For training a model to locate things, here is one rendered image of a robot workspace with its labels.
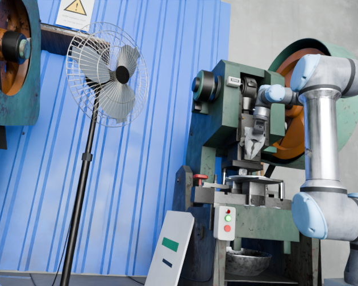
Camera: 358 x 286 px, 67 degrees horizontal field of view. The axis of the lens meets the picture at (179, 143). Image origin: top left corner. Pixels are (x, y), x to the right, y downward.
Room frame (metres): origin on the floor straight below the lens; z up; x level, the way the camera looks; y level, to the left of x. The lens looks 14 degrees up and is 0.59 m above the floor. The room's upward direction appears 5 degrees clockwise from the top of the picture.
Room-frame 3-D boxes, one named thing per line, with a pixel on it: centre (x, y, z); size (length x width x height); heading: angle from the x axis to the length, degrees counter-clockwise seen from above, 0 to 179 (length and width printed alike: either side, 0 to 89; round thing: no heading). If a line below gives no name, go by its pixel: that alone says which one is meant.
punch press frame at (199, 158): (1.70, -0.35, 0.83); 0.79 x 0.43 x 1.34; 14
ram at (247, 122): (1.52, -0.39, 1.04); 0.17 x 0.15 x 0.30; 14
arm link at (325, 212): (0.75, -0.41, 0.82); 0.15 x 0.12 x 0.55; 92
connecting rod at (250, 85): (1.56, -0.38, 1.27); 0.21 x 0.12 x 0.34; 14
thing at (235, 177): (1.44, -0.41, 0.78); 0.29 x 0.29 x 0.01
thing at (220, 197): (1.56, -0.38, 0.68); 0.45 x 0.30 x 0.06; 104
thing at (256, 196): (1.39, -0.42, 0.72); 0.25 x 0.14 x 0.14; 14
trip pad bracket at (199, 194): (1.26, -0.13, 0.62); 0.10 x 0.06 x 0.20; 104
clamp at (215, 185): (1.52, -0.22, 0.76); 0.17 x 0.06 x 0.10; 104
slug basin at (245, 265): (1.56, -0.38, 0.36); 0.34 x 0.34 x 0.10
